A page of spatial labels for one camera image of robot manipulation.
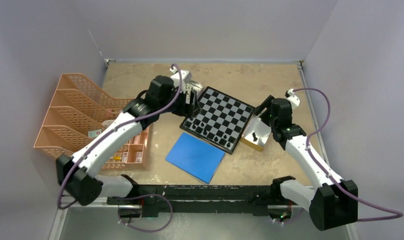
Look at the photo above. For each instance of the blue mat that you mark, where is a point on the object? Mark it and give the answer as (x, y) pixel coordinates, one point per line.
(195, 157)

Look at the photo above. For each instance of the peach desk organizer tray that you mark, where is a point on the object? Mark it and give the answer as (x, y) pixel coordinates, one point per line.
(131, 156)

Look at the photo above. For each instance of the black white chessboard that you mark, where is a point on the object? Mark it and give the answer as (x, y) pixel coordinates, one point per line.
(221, 114)

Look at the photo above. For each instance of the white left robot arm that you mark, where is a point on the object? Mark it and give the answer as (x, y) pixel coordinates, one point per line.
(77, 174)

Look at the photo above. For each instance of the pink tin with white pieces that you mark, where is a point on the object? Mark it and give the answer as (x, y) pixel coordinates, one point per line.
(193, 85)

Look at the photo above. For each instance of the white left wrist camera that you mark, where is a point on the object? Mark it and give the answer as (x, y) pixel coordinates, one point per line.
(185, 76)

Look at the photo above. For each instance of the black chess queen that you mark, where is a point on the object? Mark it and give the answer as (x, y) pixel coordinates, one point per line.
(255, 138)

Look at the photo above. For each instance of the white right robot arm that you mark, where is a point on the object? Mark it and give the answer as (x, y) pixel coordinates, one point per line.
(326, 202)

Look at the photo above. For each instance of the peach mesh file rack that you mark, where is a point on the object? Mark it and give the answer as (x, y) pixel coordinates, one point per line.
(75, 115)

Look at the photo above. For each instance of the black chess knight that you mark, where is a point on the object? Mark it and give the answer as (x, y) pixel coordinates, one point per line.
(222, 142)

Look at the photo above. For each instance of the yellow tin with black pieces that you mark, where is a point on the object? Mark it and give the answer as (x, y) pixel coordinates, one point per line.
(256, 134)

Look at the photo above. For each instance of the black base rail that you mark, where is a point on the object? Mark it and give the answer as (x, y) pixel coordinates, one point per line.
(257, 200)

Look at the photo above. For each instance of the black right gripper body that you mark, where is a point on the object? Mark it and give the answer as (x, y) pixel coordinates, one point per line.
(265, 116)

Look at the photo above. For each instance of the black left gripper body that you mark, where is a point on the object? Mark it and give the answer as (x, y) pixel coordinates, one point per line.
(179, 107)

